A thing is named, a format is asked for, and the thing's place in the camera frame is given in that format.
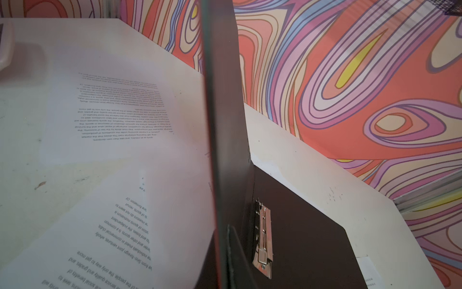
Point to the red folder with black interior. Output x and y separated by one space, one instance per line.
266 236

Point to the printed paper sheet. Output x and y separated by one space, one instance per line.
140 229
370 274
103 112

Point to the printed paper sheet back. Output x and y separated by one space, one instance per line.
370 274

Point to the white calculator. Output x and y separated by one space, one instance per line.
7 44

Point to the black wire basket back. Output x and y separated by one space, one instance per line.
449 7

